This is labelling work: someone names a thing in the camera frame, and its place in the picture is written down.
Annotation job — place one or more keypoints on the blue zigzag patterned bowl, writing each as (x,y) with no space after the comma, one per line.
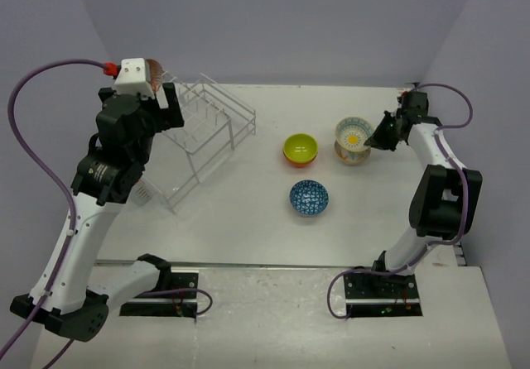
(155,75)

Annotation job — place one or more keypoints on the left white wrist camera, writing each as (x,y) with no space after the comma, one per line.
(134,78)

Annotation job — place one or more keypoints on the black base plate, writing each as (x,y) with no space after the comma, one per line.
(176,305)
(370,296)

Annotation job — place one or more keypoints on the white wire dish rack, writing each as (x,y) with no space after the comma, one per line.
(216,121)

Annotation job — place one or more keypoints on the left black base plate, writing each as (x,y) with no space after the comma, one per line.
(176,305)

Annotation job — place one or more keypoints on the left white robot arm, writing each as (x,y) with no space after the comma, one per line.
(62,300)

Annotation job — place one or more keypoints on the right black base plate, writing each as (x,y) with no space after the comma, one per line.
(370,296)

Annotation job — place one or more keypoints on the cream floral patterned bowl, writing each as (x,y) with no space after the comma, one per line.
(351,157)

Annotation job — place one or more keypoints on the orange plastic bowl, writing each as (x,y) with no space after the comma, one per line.
(299,164)

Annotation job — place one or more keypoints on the lime green bowl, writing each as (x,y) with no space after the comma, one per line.
(300,147)

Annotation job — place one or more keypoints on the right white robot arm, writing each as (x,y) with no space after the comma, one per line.
(443,207)

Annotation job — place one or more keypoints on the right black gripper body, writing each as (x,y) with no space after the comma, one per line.
(397,119)

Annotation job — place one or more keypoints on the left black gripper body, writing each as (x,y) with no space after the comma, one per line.
(154,122)

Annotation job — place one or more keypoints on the blue triangle patterned bowl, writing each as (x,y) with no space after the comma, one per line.
(309,198)

